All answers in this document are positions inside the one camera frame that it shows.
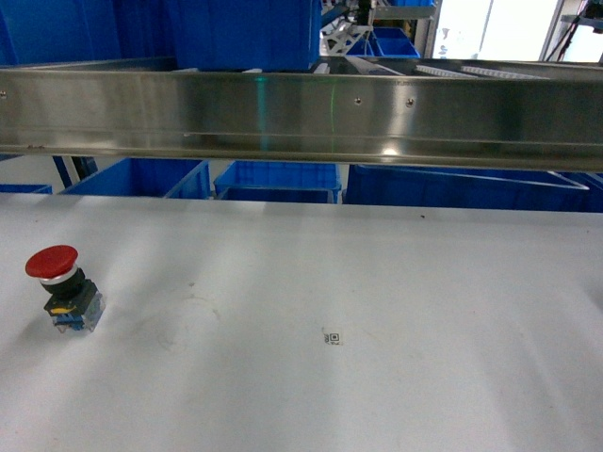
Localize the blue bin below left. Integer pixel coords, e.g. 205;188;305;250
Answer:
60;158;212;200

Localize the stainless steel shelf rail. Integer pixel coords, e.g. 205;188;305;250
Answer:
1;69;602;172

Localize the blue bin below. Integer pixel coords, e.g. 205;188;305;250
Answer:
343;165;602;213
60;158;212;200
214;161;341;203

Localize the blue bin below middle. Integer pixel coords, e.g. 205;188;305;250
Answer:
214;161;341;203

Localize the large blue bin on shelf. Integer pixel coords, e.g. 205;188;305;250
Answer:
167;1;322;72

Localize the blue bin below right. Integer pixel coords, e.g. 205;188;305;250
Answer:
343;165;602;213

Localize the blue bin far background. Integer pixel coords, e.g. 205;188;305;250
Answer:
370;27;420;58

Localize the red mushroom push button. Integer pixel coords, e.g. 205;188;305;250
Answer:
24;245;106;333

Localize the small QR code sticker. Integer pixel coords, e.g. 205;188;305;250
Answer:
321;327;344;346

